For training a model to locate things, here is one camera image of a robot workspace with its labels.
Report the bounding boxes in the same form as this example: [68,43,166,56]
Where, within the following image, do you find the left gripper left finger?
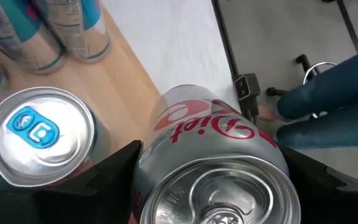
[0,139,143,224]

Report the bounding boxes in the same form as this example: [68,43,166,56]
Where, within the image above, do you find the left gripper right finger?
[280,146,358,224]

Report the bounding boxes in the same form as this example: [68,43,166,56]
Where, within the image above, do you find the slim blue silver energy can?
[37,0,111,64]
[0,86,113,189]
[0,0,67,75]

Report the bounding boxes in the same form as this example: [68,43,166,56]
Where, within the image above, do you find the person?
[258,45,358,150]

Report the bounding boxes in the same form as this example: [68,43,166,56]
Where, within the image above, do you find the office chair base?
[265,53,338,97]

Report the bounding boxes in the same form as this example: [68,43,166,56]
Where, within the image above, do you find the black frame-mounted box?
[234,73,262,124]

